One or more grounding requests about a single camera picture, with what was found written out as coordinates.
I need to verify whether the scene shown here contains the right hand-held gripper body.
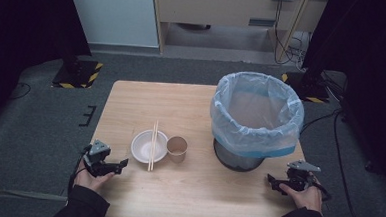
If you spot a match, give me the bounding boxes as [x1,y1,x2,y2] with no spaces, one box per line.
[285,158,322,193]

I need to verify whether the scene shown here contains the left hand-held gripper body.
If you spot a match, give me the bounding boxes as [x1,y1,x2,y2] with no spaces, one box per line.
[81,138,114,179]

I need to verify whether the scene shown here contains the white disposable bowl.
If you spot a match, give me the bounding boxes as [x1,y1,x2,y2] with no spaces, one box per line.
[129,128,170,165]

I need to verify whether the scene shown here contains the wooden chopstick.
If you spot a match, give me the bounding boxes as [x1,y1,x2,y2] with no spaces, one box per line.
[149,119,160,172]
[147,119,158,173]

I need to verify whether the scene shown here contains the metal trash bin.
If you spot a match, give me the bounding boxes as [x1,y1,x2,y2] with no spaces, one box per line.
[211,138,266,174]

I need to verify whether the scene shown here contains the trash bin with blue bag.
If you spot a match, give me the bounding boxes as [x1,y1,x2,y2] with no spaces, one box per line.
[207,69,308,161]

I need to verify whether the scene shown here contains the brown paper cup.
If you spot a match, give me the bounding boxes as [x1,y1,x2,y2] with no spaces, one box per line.
[165,135,189,165]

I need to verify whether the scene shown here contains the person's right hand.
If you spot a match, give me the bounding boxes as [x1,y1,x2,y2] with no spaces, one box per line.
[277,174,326,213]

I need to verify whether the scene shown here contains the person's left hand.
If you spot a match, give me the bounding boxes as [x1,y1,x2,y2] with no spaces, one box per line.
[72,158,116,194]

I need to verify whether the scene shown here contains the black striped stand base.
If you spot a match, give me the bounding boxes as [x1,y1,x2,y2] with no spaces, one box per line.
[279,70,333,105]
[50,58,104,92]

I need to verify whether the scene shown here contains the dark curtain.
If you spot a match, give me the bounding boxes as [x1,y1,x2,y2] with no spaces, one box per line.
[0,0,96,141]
[294,0,386,200]

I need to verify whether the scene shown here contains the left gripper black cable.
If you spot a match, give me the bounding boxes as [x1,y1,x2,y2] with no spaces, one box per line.
[66,143,93,199]

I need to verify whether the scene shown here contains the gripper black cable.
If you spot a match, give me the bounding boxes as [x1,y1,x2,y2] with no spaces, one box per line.
[66,143,93,199]
[310,180,333,203]

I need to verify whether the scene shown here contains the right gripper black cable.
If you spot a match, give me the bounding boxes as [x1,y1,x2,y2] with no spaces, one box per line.
[310,180,333,203]

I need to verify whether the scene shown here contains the long black floor cable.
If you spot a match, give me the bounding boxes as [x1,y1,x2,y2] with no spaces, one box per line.
[294,106,379,217]

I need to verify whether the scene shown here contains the grey floor cable strip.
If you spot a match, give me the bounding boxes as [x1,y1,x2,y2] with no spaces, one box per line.
[0,188,69,203]

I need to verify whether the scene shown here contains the thin black floor cable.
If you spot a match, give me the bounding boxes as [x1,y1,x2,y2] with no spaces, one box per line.
[8,81,33,102]

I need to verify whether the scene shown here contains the black hanging cables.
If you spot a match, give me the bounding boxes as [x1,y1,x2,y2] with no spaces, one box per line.
[270,0,311,67]

